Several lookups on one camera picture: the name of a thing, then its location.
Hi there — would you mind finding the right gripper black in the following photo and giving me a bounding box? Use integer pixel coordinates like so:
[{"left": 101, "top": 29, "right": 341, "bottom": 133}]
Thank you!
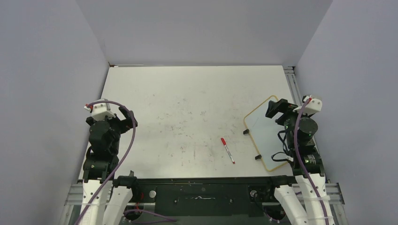
[{"left": 266, "top": 98, "right": 312, "bottom": 148}]

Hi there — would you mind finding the yellow framed whiteboard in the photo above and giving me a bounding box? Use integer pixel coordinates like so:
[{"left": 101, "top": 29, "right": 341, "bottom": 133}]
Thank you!
[{"left": 243, "top": 95, "right": 288, "bottom": 172}]

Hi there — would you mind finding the red whiteboard marker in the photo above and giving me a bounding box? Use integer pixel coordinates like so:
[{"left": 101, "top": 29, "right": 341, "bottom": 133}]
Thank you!
[{"left": 220, "top": 137, "right": 236, "bottom": 164}]

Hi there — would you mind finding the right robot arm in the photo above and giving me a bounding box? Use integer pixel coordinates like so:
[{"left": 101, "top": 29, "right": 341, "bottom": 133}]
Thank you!
[{"left": 265, "top": 95, "right": 335, "bottom": 225}]

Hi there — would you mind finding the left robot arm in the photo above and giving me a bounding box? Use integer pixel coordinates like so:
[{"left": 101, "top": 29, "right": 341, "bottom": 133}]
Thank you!
[{"left": 75, "top": 100, "right": 140, "bottom": 225}]

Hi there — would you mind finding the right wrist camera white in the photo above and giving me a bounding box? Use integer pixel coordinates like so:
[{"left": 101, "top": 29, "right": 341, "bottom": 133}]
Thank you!
[{"left": 293, "top": 95, "right": 322, "bottom": 116}]

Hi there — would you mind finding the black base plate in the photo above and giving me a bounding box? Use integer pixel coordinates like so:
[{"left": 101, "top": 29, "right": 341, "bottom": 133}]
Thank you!
[{"left": 128, "top": 175, "right": 295, "bottom": 217}]

